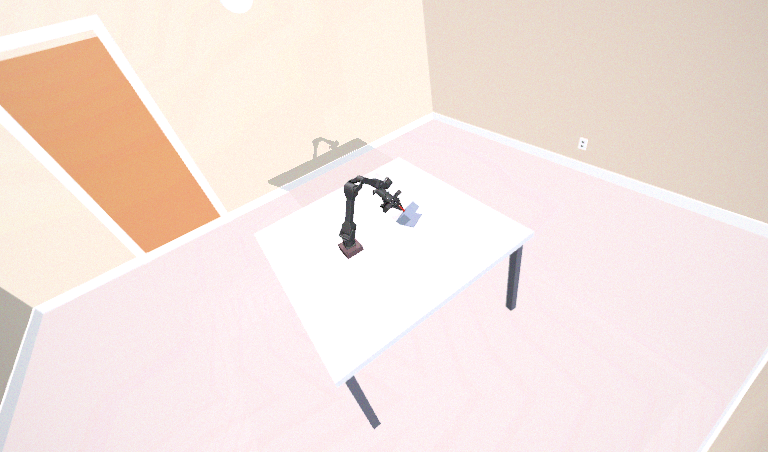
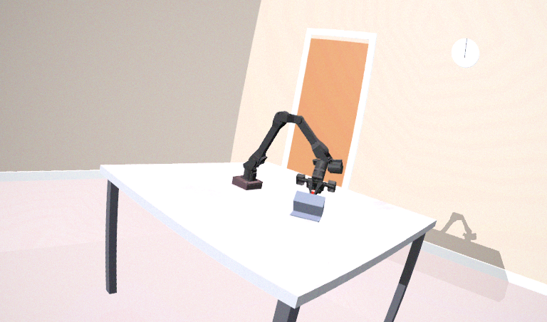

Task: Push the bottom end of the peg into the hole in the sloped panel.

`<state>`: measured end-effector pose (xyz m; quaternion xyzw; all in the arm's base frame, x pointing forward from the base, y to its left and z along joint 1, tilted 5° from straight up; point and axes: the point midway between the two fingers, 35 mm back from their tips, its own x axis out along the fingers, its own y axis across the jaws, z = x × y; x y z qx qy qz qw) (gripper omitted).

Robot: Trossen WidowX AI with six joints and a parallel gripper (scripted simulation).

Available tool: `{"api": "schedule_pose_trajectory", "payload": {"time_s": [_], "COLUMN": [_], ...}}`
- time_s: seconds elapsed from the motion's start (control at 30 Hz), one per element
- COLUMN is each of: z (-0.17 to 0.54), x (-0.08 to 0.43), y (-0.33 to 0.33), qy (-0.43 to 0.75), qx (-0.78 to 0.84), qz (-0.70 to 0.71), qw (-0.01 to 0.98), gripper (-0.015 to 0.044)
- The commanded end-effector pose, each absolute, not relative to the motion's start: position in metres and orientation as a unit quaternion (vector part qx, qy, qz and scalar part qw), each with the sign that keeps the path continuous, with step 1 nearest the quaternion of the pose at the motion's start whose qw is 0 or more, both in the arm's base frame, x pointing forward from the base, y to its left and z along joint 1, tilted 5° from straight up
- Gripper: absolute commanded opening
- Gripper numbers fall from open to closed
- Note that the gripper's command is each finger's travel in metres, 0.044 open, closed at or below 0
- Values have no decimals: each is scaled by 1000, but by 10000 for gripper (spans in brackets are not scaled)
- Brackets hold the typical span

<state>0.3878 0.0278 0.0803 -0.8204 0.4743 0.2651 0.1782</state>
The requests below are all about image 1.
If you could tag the grey-blue sloped panel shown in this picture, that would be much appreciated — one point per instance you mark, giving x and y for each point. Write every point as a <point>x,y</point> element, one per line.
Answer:
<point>409,217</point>

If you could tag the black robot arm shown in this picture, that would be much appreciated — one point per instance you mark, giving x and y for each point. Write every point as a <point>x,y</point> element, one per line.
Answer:
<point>348,229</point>

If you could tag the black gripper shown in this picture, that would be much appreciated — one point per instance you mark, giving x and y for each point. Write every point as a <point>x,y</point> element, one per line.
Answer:
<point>392,203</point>

